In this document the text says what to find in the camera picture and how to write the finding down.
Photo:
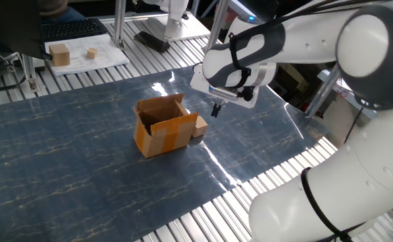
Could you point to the dark blue marbled mat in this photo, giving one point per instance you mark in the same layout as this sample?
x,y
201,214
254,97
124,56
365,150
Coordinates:
x,y
65,168

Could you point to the light wooden cube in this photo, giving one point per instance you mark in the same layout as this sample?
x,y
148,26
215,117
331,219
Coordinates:
x,y
200,127

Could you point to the open brown cardboard box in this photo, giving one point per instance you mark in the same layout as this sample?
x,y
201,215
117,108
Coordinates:
x,y
166,138

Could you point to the black flat device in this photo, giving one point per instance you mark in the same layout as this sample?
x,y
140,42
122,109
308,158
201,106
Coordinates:
x,y
152,42

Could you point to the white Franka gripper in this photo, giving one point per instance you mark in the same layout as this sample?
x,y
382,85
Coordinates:
x,y
199,84

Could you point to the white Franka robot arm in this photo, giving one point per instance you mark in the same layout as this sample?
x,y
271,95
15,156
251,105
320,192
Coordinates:
x,y
350,185

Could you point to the white paper stack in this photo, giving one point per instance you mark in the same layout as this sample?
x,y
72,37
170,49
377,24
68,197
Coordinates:
x,y
109,57

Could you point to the black computer monitor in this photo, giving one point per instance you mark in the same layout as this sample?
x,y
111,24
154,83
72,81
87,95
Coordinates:
x,y
11,27

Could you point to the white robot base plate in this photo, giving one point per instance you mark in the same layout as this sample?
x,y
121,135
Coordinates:
x,y
179,27

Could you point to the aluminium frame post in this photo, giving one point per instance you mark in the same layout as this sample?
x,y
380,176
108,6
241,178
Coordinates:
x,y
216,23
322,90
119,23

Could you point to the small wooden block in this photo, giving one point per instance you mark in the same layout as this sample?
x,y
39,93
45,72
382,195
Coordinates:
x,y
92,53

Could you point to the large wooden block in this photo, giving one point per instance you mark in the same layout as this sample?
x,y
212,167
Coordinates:
x,y
60,55

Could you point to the black computer keyboard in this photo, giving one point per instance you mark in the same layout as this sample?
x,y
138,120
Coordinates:
x,y
72,29

